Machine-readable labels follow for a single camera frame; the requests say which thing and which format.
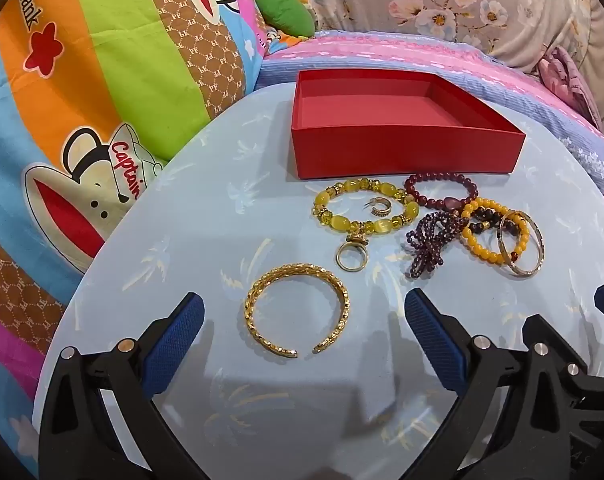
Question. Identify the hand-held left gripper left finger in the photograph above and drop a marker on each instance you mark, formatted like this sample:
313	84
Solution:
174	340

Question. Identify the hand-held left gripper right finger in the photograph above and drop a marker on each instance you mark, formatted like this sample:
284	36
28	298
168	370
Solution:
434	342

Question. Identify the thin gold bangle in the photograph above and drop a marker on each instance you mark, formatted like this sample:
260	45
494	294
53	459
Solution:
537	252

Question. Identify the gold cuff bangle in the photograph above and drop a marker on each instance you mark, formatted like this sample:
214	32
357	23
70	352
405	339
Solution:
254	287

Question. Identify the gold hoop earring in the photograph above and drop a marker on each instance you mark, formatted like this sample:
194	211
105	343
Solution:
381	211

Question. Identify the red cardboard box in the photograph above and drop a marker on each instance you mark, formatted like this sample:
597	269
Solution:
381	147

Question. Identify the purple cloth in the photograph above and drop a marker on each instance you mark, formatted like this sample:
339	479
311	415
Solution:
566	77

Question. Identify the colourful cartoon monkey quilt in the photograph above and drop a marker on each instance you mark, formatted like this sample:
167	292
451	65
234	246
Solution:
107	60

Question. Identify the pink blue striped blanket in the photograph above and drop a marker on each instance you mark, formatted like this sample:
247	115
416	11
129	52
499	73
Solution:
381	55

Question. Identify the grey floral quilt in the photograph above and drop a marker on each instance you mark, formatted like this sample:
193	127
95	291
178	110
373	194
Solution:
431	0

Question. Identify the green plush pillow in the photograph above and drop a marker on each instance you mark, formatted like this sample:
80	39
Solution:
282	10

